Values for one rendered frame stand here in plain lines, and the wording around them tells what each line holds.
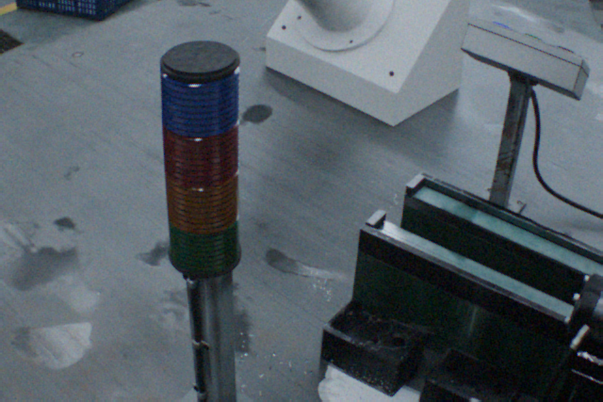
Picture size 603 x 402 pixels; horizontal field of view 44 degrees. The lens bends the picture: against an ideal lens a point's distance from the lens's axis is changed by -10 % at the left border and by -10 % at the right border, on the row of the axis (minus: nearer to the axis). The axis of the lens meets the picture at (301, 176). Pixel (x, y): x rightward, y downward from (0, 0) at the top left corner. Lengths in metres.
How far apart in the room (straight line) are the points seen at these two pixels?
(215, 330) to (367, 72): 0.70
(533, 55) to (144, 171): 0.59
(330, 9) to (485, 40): 0.35
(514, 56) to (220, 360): 0.54
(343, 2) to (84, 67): 0.52
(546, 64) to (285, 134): 0.47
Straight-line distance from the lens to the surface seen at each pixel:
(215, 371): 0.79
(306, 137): 1.29
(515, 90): 1.08
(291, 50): 1.44
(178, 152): 0.61
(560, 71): 1.03
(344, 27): 1.38
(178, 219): 0.65
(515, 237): 0.94
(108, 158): 1.25
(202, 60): 0.59
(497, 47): 1.05
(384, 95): 1.32
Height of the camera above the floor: 1.48
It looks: 35 degrees down
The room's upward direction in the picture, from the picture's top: 3 degrees clockwise
